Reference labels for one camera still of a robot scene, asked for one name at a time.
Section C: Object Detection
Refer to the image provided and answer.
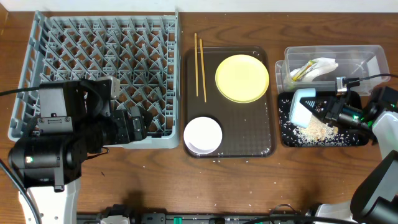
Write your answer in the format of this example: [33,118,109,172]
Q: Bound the rice and nut leftovers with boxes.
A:
[281,93,368,147]

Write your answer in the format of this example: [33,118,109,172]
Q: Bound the yellow plate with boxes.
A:
[215,54,270,103]

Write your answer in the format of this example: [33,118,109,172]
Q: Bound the light blue bowl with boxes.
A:
[289,88,316,128]

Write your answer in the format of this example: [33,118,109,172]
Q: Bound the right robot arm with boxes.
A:
[299,86,397,223]

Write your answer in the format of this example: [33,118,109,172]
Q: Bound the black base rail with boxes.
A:
[76,204,302,224]

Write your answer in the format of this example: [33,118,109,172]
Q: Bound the dark brown serving tray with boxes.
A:
[183,46,277,159]

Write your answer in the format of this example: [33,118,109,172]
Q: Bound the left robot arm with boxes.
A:
[4,77,153,223]

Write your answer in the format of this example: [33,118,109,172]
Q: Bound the grey dishwasher rack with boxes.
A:
[8,11,181,149]

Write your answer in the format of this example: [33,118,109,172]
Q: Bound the black waste tray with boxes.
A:
[277,90,369,147]

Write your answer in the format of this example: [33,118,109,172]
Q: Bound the green snack wrapper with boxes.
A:
[292,60,318,82]

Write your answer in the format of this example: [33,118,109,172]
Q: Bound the clear plastic bin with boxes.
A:
[275,45,390,93]

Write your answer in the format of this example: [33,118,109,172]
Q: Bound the white paper napkin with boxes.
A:
[290,57,339,82]

